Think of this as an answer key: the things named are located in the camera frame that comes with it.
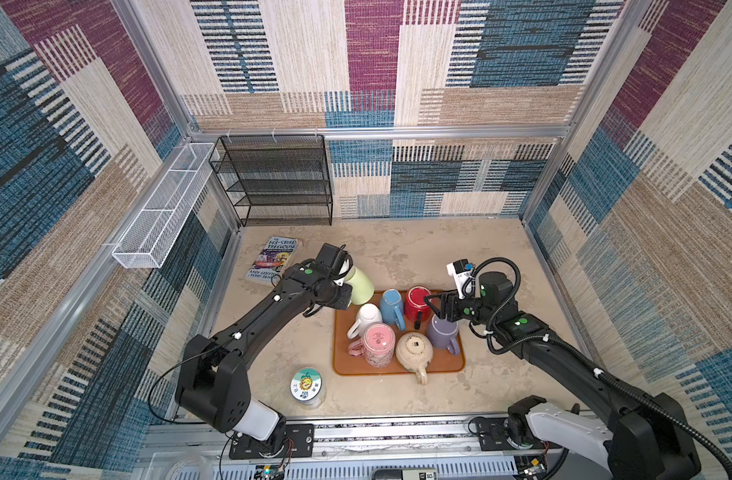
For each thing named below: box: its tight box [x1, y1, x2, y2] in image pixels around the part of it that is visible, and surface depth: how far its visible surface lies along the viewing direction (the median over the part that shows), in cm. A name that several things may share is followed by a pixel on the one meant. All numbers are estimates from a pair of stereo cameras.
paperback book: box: [245, 236, 299, 287], surface depth 110 cm
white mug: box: [347, 303, 383, 339], surface depth 87 cm
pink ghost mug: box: [347, 323, 396, 369], surface depth 81 cm
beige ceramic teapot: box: [395, 332, 434, 386], surface depth 81 cm
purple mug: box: [426, 314, 460, 356], surface depth 85 cm
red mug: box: [404, 285, 432, 322], surface depth 91 cm
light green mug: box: [343, 266, 375, 305], surface depth 85 cm
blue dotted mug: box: [380, 288, 406, 331], surface depth 89 cm
